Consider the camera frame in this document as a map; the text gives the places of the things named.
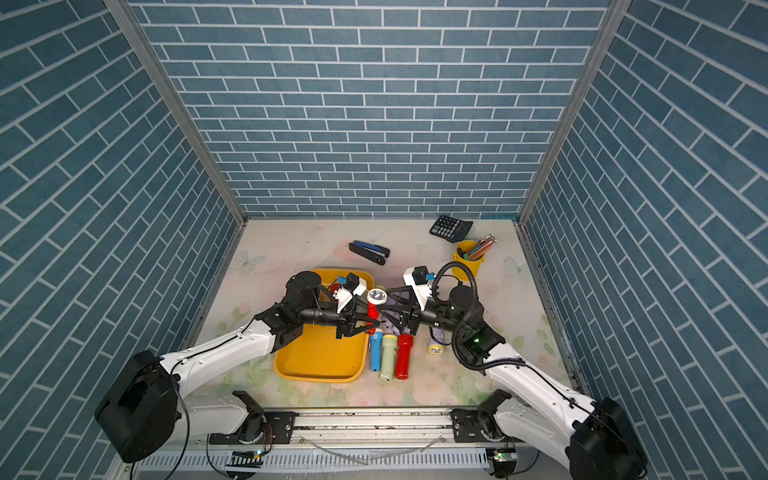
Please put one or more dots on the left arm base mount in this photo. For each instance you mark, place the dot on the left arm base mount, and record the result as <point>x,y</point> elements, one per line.
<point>259,426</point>

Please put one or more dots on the blue flashlight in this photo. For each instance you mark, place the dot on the blue flashlight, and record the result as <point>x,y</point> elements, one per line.
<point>375,345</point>

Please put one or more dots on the red flashlight white logo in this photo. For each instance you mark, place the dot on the red flashlight white logo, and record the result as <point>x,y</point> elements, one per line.
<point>375,303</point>

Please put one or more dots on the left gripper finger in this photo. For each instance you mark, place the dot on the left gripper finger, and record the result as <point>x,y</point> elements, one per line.
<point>365,309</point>
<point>365,326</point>

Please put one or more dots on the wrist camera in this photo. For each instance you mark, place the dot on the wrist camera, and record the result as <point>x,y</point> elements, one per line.
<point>350,287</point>
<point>420,280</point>

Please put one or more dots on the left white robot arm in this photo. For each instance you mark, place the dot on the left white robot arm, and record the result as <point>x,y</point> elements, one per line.
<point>140,410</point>

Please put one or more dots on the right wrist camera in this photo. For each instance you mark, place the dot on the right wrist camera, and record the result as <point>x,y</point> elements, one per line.
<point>420,280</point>

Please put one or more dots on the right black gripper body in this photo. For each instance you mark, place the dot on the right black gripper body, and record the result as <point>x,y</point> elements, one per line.
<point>437,317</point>

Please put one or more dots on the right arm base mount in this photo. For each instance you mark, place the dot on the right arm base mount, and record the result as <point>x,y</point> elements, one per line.
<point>481,423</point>

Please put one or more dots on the yellow pen cup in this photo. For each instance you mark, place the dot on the yellow pen cup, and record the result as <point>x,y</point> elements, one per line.
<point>472,266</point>

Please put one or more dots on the purple flashlight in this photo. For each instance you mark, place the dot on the purple flashlight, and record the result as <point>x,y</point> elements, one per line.
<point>437,343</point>
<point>389,328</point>

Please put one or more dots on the red flashlight plain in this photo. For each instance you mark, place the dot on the red flashlight plain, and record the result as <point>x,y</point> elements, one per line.
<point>404,347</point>

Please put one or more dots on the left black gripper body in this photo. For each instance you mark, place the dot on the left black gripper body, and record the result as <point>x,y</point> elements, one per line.
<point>339,321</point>

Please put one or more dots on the black desk calculator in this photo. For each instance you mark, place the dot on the black desk calculator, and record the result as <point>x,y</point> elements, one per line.
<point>451,229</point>

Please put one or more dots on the black and blue stapler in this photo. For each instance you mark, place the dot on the black and blue stapler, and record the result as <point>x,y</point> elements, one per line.
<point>372,252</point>

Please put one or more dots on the coloured pens bundle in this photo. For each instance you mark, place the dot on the coloured pens bundle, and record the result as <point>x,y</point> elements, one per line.
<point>478,248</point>

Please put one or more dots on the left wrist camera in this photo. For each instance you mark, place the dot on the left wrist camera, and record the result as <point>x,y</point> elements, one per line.
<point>350,287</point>

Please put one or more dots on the yellow plastic storage tray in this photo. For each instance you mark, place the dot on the yellow plastic storage tray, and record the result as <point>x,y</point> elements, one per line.
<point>309,351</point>

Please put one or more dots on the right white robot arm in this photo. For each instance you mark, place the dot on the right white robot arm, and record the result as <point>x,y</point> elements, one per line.
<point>592,439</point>

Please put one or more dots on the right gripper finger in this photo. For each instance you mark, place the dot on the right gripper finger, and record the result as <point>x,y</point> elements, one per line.
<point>395,319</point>
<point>400,296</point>

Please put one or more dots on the green flashlight lower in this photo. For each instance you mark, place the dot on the green flashlight lower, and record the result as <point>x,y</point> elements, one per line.
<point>388,356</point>

